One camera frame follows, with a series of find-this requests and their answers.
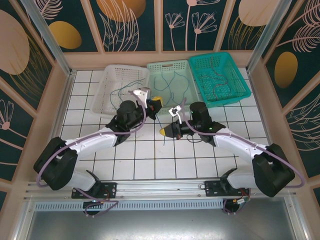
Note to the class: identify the aluminium frame post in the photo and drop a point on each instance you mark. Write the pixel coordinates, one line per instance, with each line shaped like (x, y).
(272, 35)
(51, 40)

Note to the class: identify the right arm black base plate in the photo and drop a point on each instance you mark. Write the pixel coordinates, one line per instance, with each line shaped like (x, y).
(212, 188)

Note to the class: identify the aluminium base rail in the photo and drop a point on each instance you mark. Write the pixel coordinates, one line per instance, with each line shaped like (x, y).
(160, 187)

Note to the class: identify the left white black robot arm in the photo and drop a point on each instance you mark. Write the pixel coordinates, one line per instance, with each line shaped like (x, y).
(92, 143)

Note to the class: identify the aluminium side rail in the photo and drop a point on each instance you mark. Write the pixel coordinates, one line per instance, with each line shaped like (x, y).
(65, 95)

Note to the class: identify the black base electronics module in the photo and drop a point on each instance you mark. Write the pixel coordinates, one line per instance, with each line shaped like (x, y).
(93, 212)

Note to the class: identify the grey metal sheet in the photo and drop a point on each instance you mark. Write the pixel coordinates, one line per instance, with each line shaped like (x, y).
(160, 225)

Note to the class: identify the teal plastic basket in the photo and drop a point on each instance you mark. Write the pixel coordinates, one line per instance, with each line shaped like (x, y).
(240, 85)

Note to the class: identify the white plastic basket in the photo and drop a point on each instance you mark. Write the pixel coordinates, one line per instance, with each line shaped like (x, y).
(105, 75)

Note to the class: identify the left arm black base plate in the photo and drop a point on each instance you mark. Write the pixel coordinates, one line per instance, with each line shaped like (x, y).
(110, 190)

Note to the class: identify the mint green plastic basket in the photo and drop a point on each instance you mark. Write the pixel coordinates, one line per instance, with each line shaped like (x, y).
(155, 67)

